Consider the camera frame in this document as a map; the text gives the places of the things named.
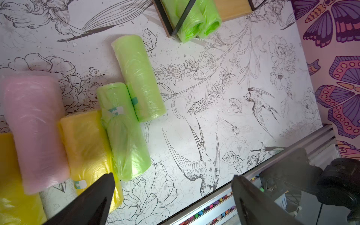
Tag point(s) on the pink roll left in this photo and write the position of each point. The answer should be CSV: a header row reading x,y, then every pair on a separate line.
x,y
33,108

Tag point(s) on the yellow roll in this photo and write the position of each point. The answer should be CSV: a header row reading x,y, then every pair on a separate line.
x,y
88,152
17,208

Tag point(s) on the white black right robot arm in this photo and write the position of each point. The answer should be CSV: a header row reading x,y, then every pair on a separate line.
x,y
319,196

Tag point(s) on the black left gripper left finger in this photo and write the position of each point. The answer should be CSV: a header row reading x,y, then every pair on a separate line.
x,y
91,207

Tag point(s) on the wooden three-tier shelf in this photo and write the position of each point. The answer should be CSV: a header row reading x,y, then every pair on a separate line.
x,y
190,19

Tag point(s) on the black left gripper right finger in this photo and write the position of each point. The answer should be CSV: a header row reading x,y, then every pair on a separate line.
x,y
255,208

